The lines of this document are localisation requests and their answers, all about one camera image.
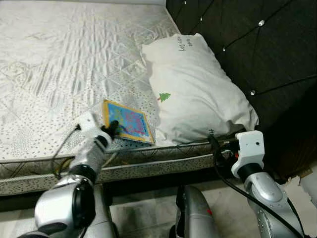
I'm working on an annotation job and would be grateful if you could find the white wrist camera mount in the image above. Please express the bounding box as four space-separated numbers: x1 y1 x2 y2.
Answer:
232 130 265 177
77 112 102 134

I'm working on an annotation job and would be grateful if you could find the grey left robot leg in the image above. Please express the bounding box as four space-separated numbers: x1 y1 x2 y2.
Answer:
82 183 119 238

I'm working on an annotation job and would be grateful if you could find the beige quilted mattress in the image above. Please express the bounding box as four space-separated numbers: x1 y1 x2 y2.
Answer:
0 0 258 196

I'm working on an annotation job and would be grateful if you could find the grey bed base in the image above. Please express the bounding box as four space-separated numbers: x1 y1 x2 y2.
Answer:
0 151 238 196

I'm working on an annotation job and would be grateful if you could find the dark tufted headboard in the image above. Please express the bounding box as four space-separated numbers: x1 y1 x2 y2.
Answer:
165 0 317 179

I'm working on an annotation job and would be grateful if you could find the colourful children's book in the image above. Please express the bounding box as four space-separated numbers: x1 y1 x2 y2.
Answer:
102 99 156 145

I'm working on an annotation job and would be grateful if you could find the white pillow with tree print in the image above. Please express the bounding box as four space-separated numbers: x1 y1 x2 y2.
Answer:
140 33 259 147

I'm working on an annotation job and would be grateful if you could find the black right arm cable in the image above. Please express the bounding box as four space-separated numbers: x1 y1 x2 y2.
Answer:
211 149 305 238

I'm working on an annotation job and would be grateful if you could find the white torn cardboard sheet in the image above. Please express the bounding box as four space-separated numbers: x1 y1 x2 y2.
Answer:
280 175 317 224

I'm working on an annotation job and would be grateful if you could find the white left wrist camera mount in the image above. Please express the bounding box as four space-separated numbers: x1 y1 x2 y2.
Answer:
77 112 102 134

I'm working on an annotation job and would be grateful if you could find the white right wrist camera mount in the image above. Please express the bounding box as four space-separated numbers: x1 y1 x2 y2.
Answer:
232 130 265 177

